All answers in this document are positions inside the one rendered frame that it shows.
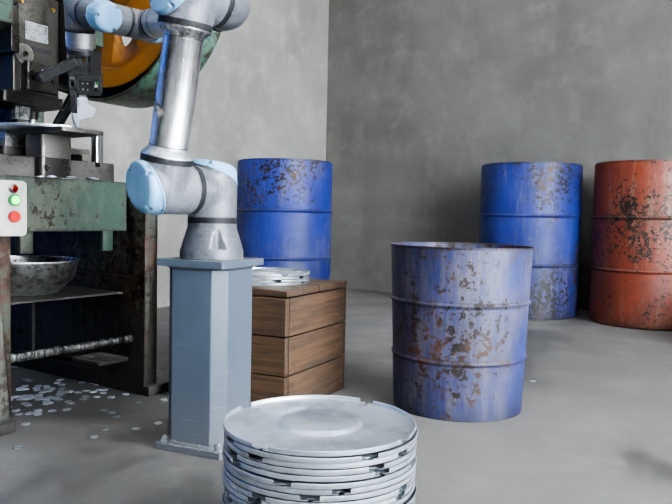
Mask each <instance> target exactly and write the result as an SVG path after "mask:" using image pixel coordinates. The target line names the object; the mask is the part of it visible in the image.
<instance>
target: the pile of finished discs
mask: <svg viewBox="0 0 672 504"><path fill-rule="evenodd" d="M309 274H310V271H308V270H305V271H302V269H295V268H280V267H253V268H252V286H291V285H302V284H306V283H309Z"/></svg>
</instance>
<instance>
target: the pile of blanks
mask: <svg viewBox="0 0 672 504"><path fill-rule="evenodd" d="M417 438H418V427H417V425H416V431H415V433H414V435H413V436H412V437H411V438H410V439H409V440H407V441H403V442H404V443H402V444H400V445H398V446H395V447H393V448H390V449H386V450H382V451H378V452H373V453H368V454H361V455H352V456H339V457H308V456H294V455H286V454H279V453H273V452H268V451H263V450H262V449H263V448H261V449H255V448H252V447H249V446H246V445H244V444H241V443H239V442H237V441H235V440H233V439H232V438H230V437H229V436H228V435H227V434H226V433H225V431H224V443H223V448H222V458H223V473H222V478H223V494H222V497H221V501H222V504H415V497H416V494H417V485H416V482H415V471H416V463H417V458H416V447H417Z"/></svg>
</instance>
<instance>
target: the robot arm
mask: <svg viewBox="0 0 672 504"><path fill-rule="evenodd" d="M149 1H150V6H151V8H150V9H145V10H139V9H135V8H131V7H127V6H123V5H119V4H116V3H112V2H110V1H108V0H63V3H64V17H65V43H66V47H68V48H67V54H69V55H74V56H72V57H70V58H68V59H66V60H64V61H62V62H60V63H58V64H56V65H54V66H51V67H49V68H47V67H46V68H43V69H41V70H40V71H39V73H38V74H37V78H38V79H39V81H40V82H41V83H47V82H50V81H52V80H53V79H54V78H55V77H57V76H59V75H61V74H63V73H65V72H67V71H68V75H69V78H68V82H69V84H68V85H69V93H70V103H71V112H72V120H73V123H74V125H75V127H76V128H79V127H80V120H82V119H87V118H92V117H94V116H95V113H96V108H95V107H93V106H92V105H90V104H88V99H87V96H101V94H102V92H103V73H102V72H101V57H102V51H95V50H94V49H95V48H96V36H95V30H96V31H99V32H102V33H111V34H115V35H120V36H124V37H129V38H133V39H138V40H142V41H145V42H148V43H161V42H162V47H161V54H160V62H159V70H158V77H157V85H156V93H155V100H154V108H153V116H152V123H151V131H150V139H149V144H148V145H147V146H146V147H145V148H143V149H142V150H141V152H140V159H138V160H136V161H133V162H132V163H131V164H130V167H128V169H127V173H126V188H127V193H128V196H129V198H130V200H131V203H132V204H133V206H134V207H135V208H136V209H137V210H139V211H140V212H142V213H148V214H155V215H161V214H178V215H187V217H188V218H187V229H186V232H185V235H184V238H183V241H182V245H181V248H180V259H186V260H205V261H227V260H242V259H243V248H242V244H241V241H240V237H239V234H238V231H237V224H236V223H237V186H238V182H237V171H236V169H235V168H234V167H233V166H232V165H230V164H227V163H224V162H220V161H214V160H207V159H194V158H193V157H192V156H191V154H190V153H189V151H188V147H189V140H190V133H191V126H192V119H193V112H194V105H195V98H196V91H197V84H198V77H199V70H200V63H201V56H202V49H203V42H204V40H205V39H207V38H208V37H209V36H211V35H212V31H215V32H223V31H229V30H234V29H236V28H238V27H240V26H241V25H242V24H243V23H244V22H245V21H246V19H247V17H248V15H249V12H250V0H149ZM82 57H84V58H85V61H84V60H83V59H84V58H82Z"/></svg>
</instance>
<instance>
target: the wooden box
mask: <svg viewBox="0 0 672 504"><path fill-rule="evenodd" d="M346 286H347V281H340V280H326V279H311V278H309V283H306V284H302V285H291V286H252V330H251V396H250V406H251V402H254V401H258V400H263V399H268V398H275V397H283V396H294V395H330V394H332V393H334V392H336V391H338V390H340V389H342V388H344V368H345V355H343V354H345V323H346V322H344V320H346V288H344V287H346Z"/></svg>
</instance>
